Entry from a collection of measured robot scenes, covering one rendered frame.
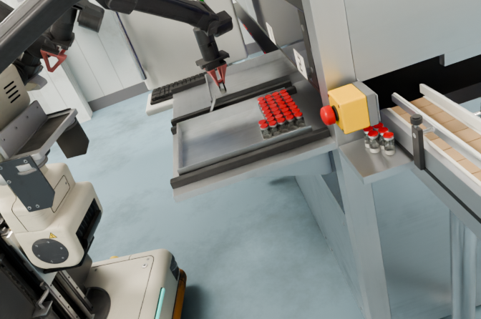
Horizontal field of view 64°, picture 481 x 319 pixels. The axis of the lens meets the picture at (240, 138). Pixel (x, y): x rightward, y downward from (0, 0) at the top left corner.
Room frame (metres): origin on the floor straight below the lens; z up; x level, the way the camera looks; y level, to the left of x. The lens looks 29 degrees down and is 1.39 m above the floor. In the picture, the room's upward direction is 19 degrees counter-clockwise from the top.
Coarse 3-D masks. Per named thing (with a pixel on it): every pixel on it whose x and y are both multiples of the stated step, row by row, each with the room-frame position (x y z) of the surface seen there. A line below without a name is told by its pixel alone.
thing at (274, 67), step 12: (252, 60) 1.39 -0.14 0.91; (264, 60) 1.39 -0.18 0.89; (276, 60) 1.38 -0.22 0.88; (288, 60) 1.34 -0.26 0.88; (216, 72) 1.39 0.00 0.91; (228, 72) 1.39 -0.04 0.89; (240, 72) 1.38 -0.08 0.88; (252, 72) 1.34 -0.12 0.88; (264, 72) 1.30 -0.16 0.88; (276, 72) 1.27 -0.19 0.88; (288, 72) 1.23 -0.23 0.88; (300, 72) 1.14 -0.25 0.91; (228, 84) 1.30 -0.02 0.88; (240, 84) 1.27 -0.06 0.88; (252, 84) 1.23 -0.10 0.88; (264, 84) 1.14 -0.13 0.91; (216, 96) 1.24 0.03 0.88; (228, 96) 1.14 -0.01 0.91
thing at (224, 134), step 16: (272, 96) 1.05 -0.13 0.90; (208, 112) 1.06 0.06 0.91; (224, 112) 1.05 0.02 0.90; (240, 112) 1.05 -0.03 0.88; (256, 112) 1.02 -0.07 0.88; (192, 128) 1.05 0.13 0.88; (208, 128) 1.02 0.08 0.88; (224, 128) 0.99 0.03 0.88; (240, 128) 0.96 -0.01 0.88; (256, 128) 0.93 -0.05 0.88; (304, 128) 0.79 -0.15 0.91; (192, 144) 0.96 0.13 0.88; (208, 144) 0.93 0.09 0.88; (224, 144) 0.90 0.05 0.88; (240, 144) 0.87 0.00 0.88; (256, 144) 0.80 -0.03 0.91; (192, 160) 0.88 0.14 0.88; (208, 160) 0.80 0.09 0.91; (224, 160) 0.80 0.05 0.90
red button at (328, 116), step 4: (324, 108) 0.67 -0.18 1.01; (328, 108) 0.67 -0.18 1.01; (320, 112) 0.68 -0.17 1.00; (324, 112) 0.67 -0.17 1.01; (328, 112) 0.66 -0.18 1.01; (332, 112) 0.66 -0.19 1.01; (324, 116) 0.66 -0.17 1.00; (328, 116) 0.66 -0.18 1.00; (332, 116) 0.66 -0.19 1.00; (324, 120) 0.66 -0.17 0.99; (328, 120) 0.66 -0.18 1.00; (332, 120) 0.66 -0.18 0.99; (328, 124) 0.66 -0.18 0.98
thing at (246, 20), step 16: (240, 16) 2.34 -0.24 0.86; (256, 32) 1.91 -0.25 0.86; (272, 48) 1.60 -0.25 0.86; (416, 64) 1.02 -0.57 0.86; (432, 64) 0.99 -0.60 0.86; (464, 64) 0.93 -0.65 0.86; (480, 64) 0.90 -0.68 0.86; (368, 80) 1.03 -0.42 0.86; (384, 80) 0.99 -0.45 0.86; (400, 80) 0.96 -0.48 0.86; (416, 80) 0.93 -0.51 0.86; (432, 80) 0.90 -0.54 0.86; (448, 80) 0.88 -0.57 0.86; (464, 80) 0.85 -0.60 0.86; (480, 80) 0.83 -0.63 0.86; (384, 96) 0.91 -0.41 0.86; (416, 96) 0.86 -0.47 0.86
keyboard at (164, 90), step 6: (228, 66) 1.69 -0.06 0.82; (204, 72) 1.68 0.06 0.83; (186, 78) 1.68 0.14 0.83; (192, 78) 1.65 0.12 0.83; (198, 78) 1.63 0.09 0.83; (168, 84) 1.68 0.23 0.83; (174, 84) 1.65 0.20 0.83; (180, 84) 1.62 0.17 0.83; (156, 90) 1.66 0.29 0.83; (162, 90) 1.63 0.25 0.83; (168, 90) 1.61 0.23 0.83; (156, 96) 1.58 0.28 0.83; (162, 96) 1.57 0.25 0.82; (168, 96) 1.57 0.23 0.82; (150, 102) 1.56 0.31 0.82; (156, 102) 1.56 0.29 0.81
